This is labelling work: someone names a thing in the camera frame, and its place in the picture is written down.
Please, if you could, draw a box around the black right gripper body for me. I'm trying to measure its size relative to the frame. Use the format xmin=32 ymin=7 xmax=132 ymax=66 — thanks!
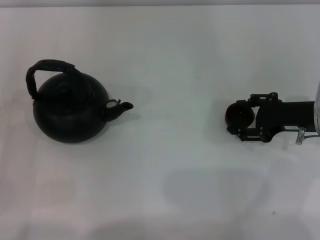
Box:
xmin=254 ymin=99 xmax=317 ymax=138

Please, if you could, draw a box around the dark brown teacup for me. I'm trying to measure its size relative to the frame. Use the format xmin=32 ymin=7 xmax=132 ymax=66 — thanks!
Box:
xmin=224 ymin=103 xmax=256 ymax=131

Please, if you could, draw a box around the black cast iron teapot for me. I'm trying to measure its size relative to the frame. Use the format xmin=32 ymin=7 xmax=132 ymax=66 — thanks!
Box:
xmin=24 ymin=59 xmax=135 ymax=144

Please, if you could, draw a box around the grey right gripper cable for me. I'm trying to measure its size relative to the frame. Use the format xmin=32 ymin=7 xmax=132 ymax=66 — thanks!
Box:
xmin=295 ymin=126 xmax=320 ymax=146

